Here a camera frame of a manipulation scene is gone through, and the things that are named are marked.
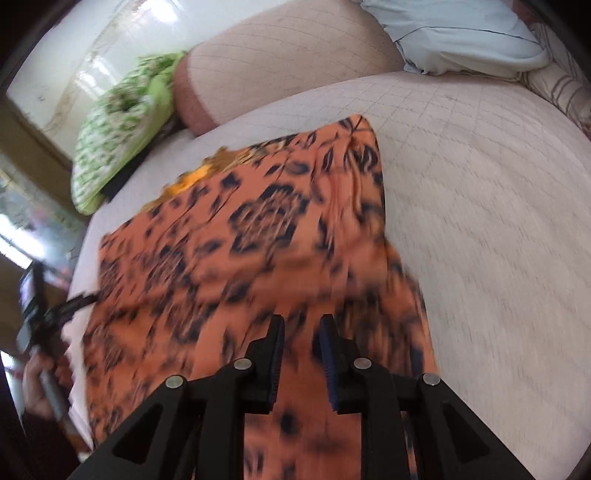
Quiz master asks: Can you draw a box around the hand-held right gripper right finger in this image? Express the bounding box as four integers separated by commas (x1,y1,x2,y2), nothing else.
318,314,536,480

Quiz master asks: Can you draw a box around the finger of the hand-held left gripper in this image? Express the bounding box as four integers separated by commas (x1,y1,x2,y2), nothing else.
58,292,100,320

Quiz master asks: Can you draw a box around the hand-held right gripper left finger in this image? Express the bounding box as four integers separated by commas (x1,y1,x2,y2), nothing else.
67,314,284,480

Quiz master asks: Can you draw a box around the orange black floral garment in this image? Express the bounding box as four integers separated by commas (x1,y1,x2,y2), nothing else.
83,114,439,480

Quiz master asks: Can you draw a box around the person's left hand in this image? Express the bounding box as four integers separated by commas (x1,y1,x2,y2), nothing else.
21,353,75,416

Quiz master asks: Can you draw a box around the green patterned pillow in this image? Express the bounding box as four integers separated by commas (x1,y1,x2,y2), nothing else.
71,52,189,216

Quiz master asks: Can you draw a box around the quilted pink bed cover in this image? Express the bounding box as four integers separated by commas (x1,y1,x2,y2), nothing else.
65,69,591,480

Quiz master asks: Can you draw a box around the pink quilted pillow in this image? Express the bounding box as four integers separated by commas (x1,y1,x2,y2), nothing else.
173,0,407,137

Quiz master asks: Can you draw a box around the light blue pillow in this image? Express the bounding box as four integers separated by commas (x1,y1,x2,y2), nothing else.
358,0,551,77

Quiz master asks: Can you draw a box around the striped floral bed sheet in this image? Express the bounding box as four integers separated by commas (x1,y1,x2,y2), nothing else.
515,21,591,136

